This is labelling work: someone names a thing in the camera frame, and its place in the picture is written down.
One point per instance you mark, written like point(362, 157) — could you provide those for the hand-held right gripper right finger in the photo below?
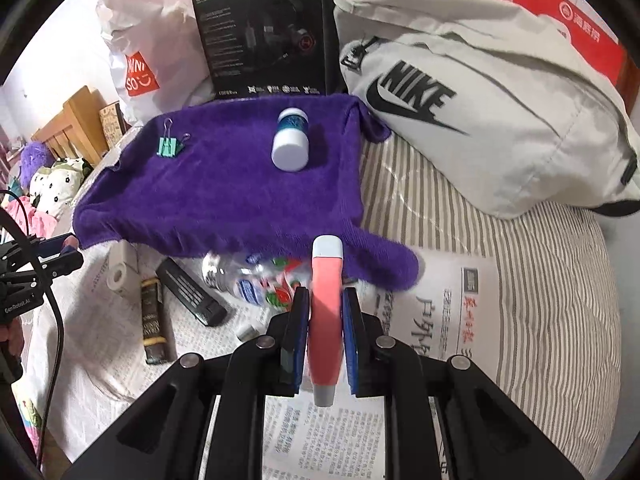
point(350, 345)

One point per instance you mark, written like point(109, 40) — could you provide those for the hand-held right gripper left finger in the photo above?
point(299, 345)

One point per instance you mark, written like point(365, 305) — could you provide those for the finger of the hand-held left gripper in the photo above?
point(60, 266)
point(57, 245)

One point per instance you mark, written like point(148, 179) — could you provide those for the pink tube with white caps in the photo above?
point(326, 300)

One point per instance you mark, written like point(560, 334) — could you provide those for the small white jar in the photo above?
point(247, 332)

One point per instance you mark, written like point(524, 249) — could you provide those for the white tape roll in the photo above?
point(120, 270)

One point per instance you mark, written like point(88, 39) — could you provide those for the clear small bottle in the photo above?
point(235, 275)

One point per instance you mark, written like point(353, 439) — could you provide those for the brown and black slim box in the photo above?
point(154, 325)

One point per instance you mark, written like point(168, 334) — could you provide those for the black tube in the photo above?
point(192, 292)

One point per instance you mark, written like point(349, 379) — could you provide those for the pink cloth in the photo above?
point(25, 222)

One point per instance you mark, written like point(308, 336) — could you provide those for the white spotted plush toy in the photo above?
point(57, 185)

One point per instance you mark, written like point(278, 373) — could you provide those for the purple plush toy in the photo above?
point(34, 160)

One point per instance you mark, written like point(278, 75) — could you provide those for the newspaper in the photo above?
point(100, 350)

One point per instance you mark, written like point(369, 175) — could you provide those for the wooden furniture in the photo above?
point(75, 120)

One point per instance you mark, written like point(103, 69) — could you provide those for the patterned cardboard box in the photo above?
point(111, 125)

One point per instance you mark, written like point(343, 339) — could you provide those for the green binder clip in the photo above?
point(169, 147)

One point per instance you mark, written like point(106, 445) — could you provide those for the purple towel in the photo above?
point(225, 200)

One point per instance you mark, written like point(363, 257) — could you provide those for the white bottle with blue label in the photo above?
point(290, 147)

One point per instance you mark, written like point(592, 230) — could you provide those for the white plastic shopping bag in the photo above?
point(150, 35)

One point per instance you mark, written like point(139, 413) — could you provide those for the light grey waist bag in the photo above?
point(475, 135)

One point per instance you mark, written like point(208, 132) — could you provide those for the black headset box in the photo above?
point(260, 35)

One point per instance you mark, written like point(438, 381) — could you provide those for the red paper bag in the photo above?
point(575, 25)

